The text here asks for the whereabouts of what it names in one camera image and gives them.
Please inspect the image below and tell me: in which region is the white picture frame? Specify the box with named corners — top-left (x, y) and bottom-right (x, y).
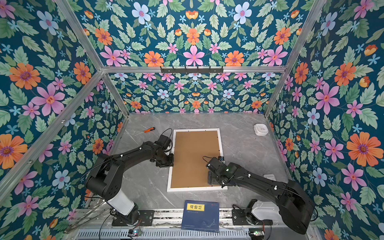
top-left (166, 128), bottom-right (228, 193)

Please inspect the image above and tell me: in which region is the brown frame backing board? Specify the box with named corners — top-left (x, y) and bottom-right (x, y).
top-left (170, 130), bottom-right (221, 189)

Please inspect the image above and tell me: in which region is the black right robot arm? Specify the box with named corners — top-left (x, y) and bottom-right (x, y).
top-left (206, 158), bottom-right (317, 235)

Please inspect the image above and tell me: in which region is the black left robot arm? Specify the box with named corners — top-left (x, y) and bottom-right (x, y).
top-left (86, 135), bottom-right (174, 216)

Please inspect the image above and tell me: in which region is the blue booklet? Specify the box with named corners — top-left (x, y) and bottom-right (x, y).
top-left (181, 200), bottom-right (220, 233)

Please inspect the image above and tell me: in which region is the white round device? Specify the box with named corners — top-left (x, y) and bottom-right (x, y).
top-left (254, 123), bottom-right (269, 137)

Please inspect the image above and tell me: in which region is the small circuit board right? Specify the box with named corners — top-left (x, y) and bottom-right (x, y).
top-left (249, 230), bottom-right (265, 240)

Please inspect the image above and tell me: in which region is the small circuit board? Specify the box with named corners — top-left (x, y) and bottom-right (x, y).
top-left (128, 229), bottom-right (143, 238)
top-left (249, 230), bottom-right (265, 240)

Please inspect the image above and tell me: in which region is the small circuit board left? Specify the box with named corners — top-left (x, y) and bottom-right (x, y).
top-left (128, 229), bottom-right (143, 238)

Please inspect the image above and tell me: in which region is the orange handled screwdriver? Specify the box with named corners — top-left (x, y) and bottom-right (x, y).
top-left (136, 127), bottom-right (156, 136)

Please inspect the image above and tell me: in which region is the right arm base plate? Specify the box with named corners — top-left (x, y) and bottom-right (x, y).
top-left (231, 208), bottom-right (273, 226)

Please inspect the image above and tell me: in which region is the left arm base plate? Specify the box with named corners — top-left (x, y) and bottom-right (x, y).
top-left (112, 210), bottom-right (155, 227)

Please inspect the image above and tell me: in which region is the black hook rail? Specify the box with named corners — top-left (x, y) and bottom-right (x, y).
top-left (160, 67), bottom-right (224, 74)

